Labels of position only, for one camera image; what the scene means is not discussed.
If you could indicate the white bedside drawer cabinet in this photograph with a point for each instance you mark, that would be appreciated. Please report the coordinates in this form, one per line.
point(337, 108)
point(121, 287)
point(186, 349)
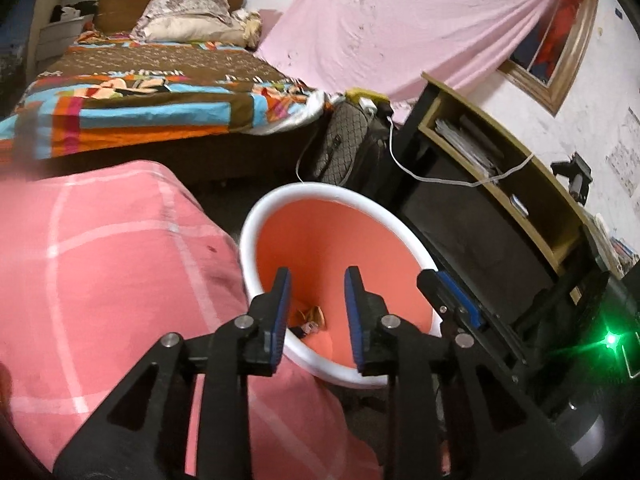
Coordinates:
point(55, 38)

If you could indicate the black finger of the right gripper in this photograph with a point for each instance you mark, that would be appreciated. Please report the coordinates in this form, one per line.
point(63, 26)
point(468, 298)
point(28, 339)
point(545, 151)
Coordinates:
point(470, 306)
point(450, 318)

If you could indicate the black phone holder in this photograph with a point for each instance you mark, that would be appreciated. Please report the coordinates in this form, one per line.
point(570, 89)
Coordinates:
point(578, 174)

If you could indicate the pink checkered blanket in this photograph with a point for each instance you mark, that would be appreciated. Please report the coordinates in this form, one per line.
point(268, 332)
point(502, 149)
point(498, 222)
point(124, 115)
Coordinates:
point(95, 268)

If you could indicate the red round wrapper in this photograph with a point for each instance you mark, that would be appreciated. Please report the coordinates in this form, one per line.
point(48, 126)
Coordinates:
point(309, 321)

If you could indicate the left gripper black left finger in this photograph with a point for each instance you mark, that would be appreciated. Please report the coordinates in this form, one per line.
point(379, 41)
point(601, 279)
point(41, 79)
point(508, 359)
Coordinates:
point(141, 429)

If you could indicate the wooden desk shelf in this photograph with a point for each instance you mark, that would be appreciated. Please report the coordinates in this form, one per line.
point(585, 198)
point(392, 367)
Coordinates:
point(466, 220)

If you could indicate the quilted grey bag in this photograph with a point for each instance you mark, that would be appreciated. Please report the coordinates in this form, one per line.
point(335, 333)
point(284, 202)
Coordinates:
point(353, 148)

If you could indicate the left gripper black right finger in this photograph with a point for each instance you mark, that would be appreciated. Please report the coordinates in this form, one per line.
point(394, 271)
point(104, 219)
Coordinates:
point(452, 411)

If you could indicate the wooden window frame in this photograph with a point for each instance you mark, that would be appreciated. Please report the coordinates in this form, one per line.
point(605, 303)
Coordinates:
point(520, 70)

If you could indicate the orange trash bin white rim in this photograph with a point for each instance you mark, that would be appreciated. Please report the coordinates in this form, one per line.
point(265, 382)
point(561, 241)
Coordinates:
point(317, 231)

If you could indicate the colourful striped bed quilt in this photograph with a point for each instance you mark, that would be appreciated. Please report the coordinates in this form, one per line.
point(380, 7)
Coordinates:
point(114, 92)

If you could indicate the stack of papers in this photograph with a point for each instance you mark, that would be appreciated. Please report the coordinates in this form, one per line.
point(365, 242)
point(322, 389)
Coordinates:
point(472, 143)

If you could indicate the yellow power strip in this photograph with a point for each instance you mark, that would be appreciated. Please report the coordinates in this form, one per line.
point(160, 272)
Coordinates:
point(365, 97)

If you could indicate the pink hanging sheet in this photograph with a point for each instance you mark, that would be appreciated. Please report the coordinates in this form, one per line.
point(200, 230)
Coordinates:
point(390, 46)

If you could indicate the red hanging cloth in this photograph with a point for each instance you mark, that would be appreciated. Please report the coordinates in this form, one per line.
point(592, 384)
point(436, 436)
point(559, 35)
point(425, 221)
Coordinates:
point(556, 36)

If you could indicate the floral pillow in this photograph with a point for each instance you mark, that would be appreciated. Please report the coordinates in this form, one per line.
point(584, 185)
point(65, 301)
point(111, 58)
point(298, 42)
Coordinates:
point(198, 21)

